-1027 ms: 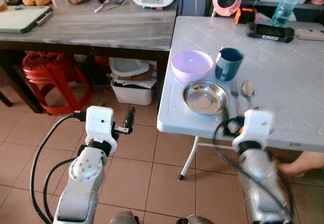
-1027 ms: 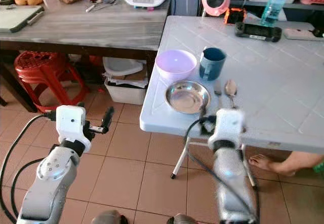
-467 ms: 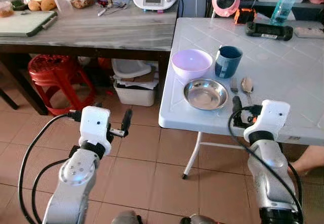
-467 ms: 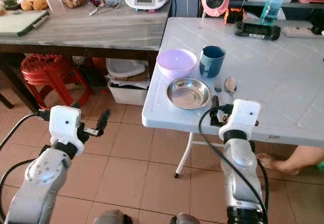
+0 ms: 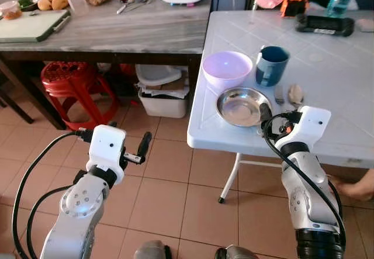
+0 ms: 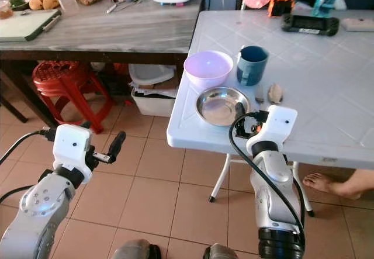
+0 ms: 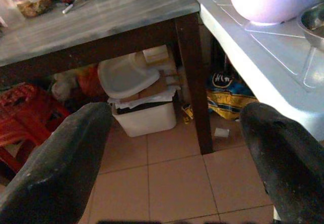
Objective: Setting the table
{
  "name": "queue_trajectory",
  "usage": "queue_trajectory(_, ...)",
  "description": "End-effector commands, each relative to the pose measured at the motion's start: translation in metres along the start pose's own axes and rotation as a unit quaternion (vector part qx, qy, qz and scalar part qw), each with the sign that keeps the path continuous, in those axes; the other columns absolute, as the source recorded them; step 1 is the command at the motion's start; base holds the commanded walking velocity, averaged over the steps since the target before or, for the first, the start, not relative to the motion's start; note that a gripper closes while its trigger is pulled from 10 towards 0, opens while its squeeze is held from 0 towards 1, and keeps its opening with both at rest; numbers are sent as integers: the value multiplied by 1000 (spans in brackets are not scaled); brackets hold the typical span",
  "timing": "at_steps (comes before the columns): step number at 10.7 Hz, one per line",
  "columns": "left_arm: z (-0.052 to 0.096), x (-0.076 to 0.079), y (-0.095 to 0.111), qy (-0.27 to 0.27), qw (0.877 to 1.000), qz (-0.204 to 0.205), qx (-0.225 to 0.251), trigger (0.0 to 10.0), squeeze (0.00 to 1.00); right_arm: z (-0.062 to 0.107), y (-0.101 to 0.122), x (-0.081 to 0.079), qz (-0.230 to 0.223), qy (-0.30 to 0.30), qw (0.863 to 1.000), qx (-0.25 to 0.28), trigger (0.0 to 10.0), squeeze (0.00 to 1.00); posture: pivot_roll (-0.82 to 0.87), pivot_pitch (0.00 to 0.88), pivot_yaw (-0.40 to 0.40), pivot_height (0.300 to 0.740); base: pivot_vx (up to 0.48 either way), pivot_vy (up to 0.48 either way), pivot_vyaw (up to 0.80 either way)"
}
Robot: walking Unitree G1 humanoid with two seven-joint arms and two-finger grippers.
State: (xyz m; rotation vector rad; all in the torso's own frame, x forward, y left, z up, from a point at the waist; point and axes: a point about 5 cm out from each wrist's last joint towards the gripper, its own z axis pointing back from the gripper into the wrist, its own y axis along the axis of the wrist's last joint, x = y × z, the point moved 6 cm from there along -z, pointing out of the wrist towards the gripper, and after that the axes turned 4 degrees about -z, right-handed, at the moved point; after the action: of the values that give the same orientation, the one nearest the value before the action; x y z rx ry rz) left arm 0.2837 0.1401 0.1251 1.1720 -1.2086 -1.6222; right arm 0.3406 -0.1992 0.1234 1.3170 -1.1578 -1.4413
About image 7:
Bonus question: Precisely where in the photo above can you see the white plastic table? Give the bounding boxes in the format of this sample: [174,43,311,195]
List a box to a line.
[182,0,324,142]

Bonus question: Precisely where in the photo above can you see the white handled knife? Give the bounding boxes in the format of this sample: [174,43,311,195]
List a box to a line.
[62,0,95,14]

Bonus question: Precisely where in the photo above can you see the white plastic storage bin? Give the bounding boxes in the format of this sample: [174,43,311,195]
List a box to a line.
[107,85,181,138]

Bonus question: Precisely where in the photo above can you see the orange plastic bag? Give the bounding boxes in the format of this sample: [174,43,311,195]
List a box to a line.
[75,64,107,97]

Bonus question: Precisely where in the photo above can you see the dark wooden table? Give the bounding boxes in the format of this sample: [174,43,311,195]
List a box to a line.
[0,0,214,156]

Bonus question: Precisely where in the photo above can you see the yellow wrapper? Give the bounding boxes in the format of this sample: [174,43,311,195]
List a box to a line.
[181,103,194,125]

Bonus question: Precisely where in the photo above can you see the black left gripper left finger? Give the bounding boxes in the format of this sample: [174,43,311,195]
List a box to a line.
[0,102,113,224]

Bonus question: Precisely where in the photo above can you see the white plastic bin lid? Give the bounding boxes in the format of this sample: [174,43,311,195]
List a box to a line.
[97,52,161,99]

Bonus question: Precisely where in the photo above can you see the small white paper scrap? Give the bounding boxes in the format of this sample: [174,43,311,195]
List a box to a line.
[214,127,230,138]

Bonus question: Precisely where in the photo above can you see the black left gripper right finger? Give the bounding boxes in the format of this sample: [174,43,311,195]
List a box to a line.
[239,102,324,224]

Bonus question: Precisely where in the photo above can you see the cream cardboard box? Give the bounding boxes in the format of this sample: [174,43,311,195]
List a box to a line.
[142,44,170,65]

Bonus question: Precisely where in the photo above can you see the large lilac plastic bowl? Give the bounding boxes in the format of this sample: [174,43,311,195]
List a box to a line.
[227,0,324,24]

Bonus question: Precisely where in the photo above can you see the steel metal bowl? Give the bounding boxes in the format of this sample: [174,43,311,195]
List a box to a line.
[298,3,324,52]

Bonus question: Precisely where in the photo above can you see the red plastic stool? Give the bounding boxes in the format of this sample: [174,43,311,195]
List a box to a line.
[0,82,71,174]

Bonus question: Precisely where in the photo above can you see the clear container with food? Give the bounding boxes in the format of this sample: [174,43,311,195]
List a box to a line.
[15,0,54,18]

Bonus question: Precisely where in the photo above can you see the yellow and blue plastic bag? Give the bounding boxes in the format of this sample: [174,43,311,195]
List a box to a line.
[205,71,259,121]

